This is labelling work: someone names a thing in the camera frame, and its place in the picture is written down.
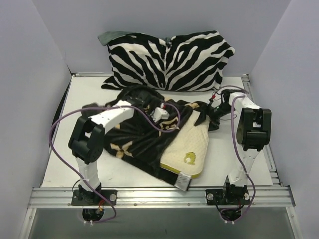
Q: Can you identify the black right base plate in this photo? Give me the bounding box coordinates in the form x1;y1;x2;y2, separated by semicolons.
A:
205;189;250;206

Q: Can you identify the black floral pillowcase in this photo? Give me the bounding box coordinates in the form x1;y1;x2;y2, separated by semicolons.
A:
104;86;211;186

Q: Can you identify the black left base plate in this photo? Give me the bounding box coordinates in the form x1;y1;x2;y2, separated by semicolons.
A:
71;189;118;206

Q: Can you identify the grey cloth behind zebra pillow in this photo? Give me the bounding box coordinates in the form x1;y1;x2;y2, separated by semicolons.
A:
98;31;131;46

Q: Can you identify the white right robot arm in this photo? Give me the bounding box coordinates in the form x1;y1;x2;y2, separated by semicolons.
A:
207;89;272;204

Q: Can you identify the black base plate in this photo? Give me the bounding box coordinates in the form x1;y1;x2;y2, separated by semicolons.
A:
205;189;250;206
71;189;118;206

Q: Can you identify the cream yellow-edged pillow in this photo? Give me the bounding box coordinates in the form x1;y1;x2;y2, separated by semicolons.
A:
160;111;209;179

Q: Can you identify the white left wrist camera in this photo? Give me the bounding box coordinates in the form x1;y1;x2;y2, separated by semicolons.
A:
151;107;169;123

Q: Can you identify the white pillow care label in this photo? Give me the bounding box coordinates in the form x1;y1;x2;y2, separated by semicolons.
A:
174;174;191;191

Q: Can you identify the zebra print pillow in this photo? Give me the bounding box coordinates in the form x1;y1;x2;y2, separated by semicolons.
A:
101;30;235;92

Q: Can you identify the aluminium front rail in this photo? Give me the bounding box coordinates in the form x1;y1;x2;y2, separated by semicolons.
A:
28;186;296;209

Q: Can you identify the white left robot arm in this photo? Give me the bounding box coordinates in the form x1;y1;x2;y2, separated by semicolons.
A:
68;90;160;205

